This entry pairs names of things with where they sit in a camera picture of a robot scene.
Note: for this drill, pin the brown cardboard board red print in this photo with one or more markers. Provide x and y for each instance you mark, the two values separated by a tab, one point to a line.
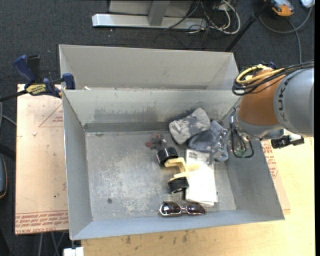
40	162

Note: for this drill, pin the black cylinder on white bracket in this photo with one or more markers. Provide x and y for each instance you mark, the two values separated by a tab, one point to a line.
281	142

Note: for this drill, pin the grey mottled sponge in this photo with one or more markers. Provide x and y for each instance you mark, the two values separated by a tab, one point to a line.
187	126

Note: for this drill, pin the small grey and red toy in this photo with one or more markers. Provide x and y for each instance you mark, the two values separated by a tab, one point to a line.
156	141

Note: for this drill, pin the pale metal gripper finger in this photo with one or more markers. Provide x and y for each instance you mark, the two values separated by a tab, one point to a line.
221	152
211	156

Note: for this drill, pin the white paper booklet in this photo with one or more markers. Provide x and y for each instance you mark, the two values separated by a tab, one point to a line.
202	182

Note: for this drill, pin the dark red sunglasses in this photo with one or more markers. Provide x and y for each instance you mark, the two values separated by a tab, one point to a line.
172	208

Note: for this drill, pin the blue-grey cloth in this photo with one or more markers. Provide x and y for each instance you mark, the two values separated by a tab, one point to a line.
203	142

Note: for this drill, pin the grey metal bin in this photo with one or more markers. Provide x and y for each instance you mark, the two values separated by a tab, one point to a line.
125	175

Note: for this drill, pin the black and cream plastic toy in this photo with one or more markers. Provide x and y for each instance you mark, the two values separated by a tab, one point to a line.
175	163

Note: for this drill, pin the small white scrap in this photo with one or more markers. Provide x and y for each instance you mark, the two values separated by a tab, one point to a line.
86	88

